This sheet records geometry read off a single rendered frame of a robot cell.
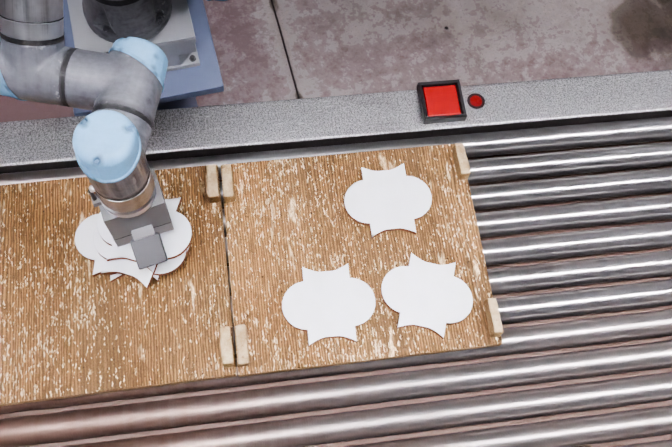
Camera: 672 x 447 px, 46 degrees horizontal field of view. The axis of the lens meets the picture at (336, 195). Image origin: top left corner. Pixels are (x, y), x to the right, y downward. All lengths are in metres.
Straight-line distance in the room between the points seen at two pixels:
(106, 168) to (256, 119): 0.49
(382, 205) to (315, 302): 0.20
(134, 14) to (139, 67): 0.37
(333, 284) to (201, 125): 0.37
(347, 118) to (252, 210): 0.24
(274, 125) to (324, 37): 1.22
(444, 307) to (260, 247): 0.31
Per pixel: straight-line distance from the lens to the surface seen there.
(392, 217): 1.29
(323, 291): 1.24
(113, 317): 1.27
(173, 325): 1.25
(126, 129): 0.96
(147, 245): 1.15
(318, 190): 1.31
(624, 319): 1.37
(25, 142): 1.43
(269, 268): 1.26
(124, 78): 1.01
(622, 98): 1.54
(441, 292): 1.26
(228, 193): 1.28
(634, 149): 1.50
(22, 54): 1.05
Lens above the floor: 2.14
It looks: 67 degrees down
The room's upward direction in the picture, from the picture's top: 10 degrees clockwise
